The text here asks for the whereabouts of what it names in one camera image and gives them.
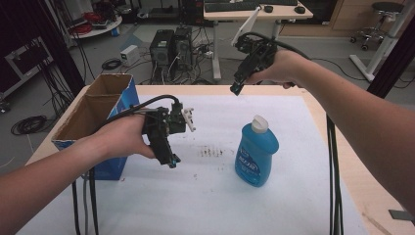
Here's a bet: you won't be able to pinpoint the red cables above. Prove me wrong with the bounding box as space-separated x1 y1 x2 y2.
69 12 104 35

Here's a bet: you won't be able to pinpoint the round white table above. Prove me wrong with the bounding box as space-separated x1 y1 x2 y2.
69 14 123 40

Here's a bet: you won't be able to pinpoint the person's right hand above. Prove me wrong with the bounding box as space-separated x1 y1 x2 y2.
245 48 315 90

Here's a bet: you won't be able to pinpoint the person's left hand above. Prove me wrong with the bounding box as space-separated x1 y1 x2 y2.
94 115 157 162

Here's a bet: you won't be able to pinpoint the blue cardboard box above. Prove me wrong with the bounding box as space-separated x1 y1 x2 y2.
51 72 141 181

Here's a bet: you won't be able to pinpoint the black framed rack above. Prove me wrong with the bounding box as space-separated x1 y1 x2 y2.
0 35 55 99

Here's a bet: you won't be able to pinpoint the black swivel stool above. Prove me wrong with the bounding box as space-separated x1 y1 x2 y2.
349 1 406 52

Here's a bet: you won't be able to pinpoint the coiled black cable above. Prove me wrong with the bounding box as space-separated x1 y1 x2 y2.
101 57 122 71

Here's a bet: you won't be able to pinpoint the blue detergent bottle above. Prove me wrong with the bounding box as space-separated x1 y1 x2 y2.
234 115 281 188

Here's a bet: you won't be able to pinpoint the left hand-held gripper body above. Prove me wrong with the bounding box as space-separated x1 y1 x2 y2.
141 100 198 165

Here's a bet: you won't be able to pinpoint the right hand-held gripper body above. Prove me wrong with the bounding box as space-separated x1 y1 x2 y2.
230 6 279 85

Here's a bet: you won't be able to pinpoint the black keyboard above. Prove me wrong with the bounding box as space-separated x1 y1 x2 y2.
204 1 261 14

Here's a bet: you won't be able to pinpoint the dark curtain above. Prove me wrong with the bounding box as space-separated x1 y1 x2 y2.
366 15 415 100
0 0 86 98

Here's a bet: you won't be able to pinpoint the wooden desk with white legs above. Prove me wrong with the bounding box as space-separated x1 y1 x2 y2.
203 1 314 81

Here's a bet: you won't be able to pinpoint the large coil of black cables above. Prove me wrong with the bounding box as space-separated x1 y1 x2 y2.
10 115 49 137

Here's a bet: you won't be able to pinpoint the grey tape strip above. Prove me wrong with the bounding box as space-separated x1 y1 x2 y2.
388 209 414 222

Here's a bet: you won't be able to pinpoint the black computer tower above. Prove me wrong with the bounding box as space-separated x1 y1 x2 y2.
172 25 195 71
149 28 176 72

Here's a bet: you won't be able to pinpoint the small white device box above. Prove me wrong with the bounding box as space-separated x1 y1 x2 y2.
119 44 141 68

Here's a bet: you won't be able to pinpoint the white metal stand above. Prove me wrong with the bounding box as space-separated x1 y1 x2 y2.
348 0 415 83

